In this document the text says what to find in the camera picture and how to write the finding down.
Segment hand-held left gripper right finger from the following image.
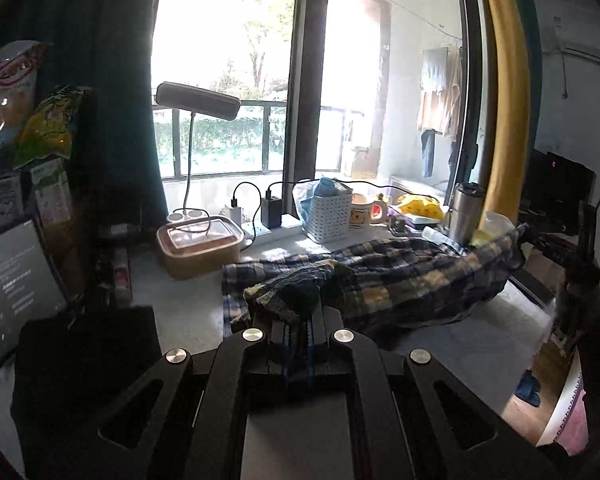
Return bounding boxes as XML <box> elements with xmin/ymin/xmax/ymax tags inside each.
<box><xmin>304</xmin><ymin>305</ymin><xmax>546</xmax><ymax>480</ymax></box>

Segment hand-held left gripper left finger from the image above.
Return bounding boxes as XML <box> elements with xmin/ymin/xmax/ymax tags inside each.
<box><xmin>45</xmin><ymin>319</ymin><xmax>308</xmax><ymax>480</ymax></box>

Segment plaid pants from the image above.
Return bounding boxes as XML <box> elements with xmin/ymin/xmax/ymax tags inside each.
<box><xmin>221</xmin><ymin>222</ymin><xmax>531</xmax><ymax>353</ymax></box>

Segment black monitor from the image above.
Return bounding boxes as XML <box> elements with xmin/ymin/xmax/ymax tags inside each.
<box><xmin>517</xmin><ymin>150</ymin><xmax>597</xmax><ymax>236</ymax></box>

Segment white power strip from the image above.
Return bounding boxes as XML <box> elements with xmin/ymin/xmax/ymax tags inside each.
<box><xmin>242</xmin><ymin>221</ymin><xmax>272</xmax><ymax>242</ymax></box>

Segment beige container with clear lid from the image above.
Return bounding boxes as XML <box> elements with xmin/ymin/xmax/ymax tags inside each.
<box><xmin>156</xmin><ymin>215</ymin><xmax>245</xmax><ymax>281</ymax></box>

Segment steel thermos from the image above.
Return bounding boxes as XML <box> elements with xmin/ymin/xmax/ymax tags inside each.
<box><xmin>449</xmin><ymin>182</ymin><xmax>483</xmax><ymax>246</ymax></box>

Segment white perforated basket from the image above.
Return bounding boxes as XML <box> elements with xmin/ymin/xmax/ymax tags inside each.
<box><xmin>305</xmin><ymin>192</ymin><xmax>353</xmax><ymax>243</ymax></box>

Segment blue slippers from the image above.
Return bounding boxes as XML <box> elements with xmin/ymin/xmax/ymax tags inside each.
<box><xmin>516</xmin><ymin>370</ymin><xmax>543</xmax><ymax>408</ymax></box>

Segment white printed mug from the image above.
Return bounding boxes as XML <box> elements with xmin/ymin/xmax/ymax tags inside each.
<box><xmin>350</xmin><ymin>194</ymin><xmax>385</xmax><ymax>231</ymax></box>

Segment black charger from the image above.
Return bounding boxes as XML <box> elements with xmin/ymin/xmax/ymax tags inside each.
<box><xmin>261</xmin><ymin>196</ymin><xmax>283</xmax><ymax>230</ymax></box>

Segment clear plastic bottle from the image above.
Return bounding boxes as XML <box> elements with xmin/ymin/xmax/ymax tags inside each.
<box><xmin>422</xmin><ymin>225</ymin><xmax>462</xmax><ymax>252</ymax></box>

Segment small purple item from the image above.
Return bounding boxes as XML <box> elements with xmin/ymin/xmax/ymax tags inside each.
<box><xmin>387</xmin><ymin>207</ymin><xmax>412</xmax><ymax>236</ymax></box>

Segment pink cloth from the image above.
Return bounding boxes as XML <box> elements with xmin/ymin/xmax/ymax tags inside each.
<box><xmin>535</xmin><ymin>360</ymin><xmax>589</xmax><ymax>456</ymax></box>

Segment blue plastic bag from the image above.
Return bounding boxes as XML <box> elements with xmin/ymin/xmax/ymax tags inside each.
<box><xmin>292</xmin><ymin>177</ymin><xmax>353</xmax><ymax>231</ymax></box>

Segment yellow plush toy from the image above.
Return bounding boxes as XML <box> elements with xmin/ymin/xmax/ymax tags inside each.
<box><xmin>397</xmin><ymin>194</ymin><xmax>446</xmax><ymax>220</ymax></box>

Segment hanging dark jeans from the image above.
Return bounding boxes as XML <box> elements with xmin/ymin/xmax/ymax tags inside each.
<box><xmin>420</xmin><ymin>130</ymin><xmax>437</xmax><ymax>178</ymax></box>

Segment yellow curtain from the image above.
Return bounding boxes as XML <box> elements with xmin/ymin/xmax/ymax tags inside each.
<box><xmin>475</xmin><ymin>0</ymin><xmax>531</xmax><ymax>221</ymax></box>

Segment black folded cloth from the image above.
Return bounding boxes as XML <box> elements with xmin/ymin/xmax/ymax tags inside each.
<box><xmin>10</xmin><ymin>305</ymin><xmax>163</xmax><ymax>480</ymax></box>

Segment hanging beige garment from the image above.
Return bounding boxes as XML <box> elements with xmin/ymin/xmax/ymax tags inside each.
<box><xmin>417</xmin><ymin>80</ymin><xmax>463</xmax><ymax>137</ymax></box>

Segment balcony railing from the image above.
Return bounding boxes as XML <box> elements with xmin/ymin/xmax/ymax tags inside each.
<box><xmin>152</xmin><ymin>100</ymin><xmax>366</xmax><ymax>178</ymax></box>

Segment brown cardboard box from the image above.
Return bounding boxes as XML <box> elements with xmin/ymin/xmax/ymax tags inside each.
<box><xmin>45</xmin><ymin>215</ymin><xmax>87</xmax><ymax>301</ymax></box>

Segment hanging light blue shirt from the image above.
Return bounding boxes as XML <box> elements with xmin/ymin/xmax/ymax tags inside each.
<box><xmin>420</xmin><ymin>47</ymin><xmax>454</xmax><ymax>96</ymax></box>

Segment desk lamp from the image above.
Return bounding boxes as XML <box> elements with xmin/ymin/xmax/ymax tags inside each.
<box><xmin>155</xmin><ymin>81</ymin><xmax>242</xmax><ymax>226</ymax></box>

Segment tablet with dark screen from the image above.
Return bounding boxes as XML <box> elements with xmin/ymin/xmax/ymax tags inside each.
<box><xmin>0</xmin><ymin>217</ymin><xmax>71</xmax><ymax>375</ymax></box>

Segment white box with green top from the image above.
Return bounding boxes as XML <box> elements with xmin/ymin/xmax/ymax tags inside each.
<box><xmin>30</xmin><ymin>157</ymin><xmax>73</xmax><ymax>226</ymax></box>

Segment dark blue curtain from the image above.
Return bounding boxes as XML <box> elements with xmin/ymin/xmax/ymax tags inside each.
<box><xmin>0</xmin><ymin>0</ymin><xmax>170</xmax><ymax>221</ymax></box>

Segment dark printed box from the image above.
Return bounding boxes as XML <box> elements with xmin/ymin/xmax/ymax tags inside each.
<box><xmin>0</xmin><ymin>175</ymin><xmax>26</xmax><ymax>241</ymax></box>

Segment green and yellow snack bag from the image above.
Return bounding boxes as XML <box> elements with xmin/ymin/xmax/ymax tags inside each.
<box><xmin>12</xmin><ymin>85</ymin><xmax>91</xmax><ymax>171</ymax></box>

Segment red and white chip bag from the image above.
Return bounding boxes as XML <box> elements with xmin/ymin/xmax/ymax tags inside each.
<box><xmin>0</xmin><ymin>40</ymin><xmax>51</xmax><ymax>171</ymax></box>

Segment dark window frame post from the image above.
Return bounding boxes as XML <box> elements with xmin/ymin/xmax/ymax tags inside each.
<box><xmin>282</xmin><ymin>0</ymin><xmax>331</xmax><ymax>177</ymax></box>

